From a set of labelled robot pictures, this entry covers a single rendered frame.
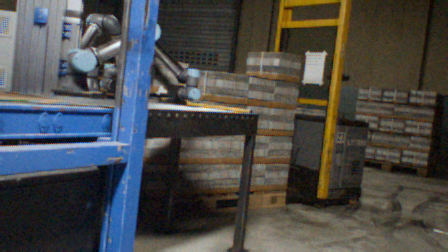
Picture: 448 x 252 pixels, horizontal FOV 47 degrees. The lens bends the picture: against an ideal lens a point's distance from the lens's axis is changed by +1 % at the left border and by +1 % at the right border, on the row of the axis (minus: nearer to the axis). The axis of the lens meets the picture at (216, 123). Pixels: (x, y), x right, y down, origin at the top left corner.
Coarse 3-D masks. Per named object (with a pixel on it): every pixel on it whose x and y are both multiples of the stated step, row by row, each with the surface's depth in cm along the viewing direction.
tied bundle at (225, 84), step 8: (200, 72) 393; (208, 72) 386; (216, 72) 378; (224, 72) 374; (200, 80) 392; (208, 80) 385; (216, 80) 378; (224, 80) 375; (232, 80) 380; (240, 80) 385; (248, 80) 390; (200, 88) 392; (208, 88) 384; (216, 88) 378; (224, 88) 375; (232, 88) 380; (240, 88) 386; (232, 96) 381; (240, 96) 386; (240, 104) 390
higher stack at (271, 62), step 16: (256, 64) 430; (272, 64) 416; (288, 64) 420; (288, 96) 423; (272, 112) 413; (288, 112) 425; (272, 128) 413; (288, 128) 427; (272, 144) 416; (288, 144) 429; (272, 176) 422; (272, 192) 423
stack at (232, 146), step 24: (264, 120) 408; (168, 144) 346; (192, 144) 360; (216, 144) 375; (240, 144) 391; (264, 144) 411; (144, 168) 343; (192, 168) 363; (216, 168) 379; (240, 168) 395; (264, 168) 413; (144, 216) 340
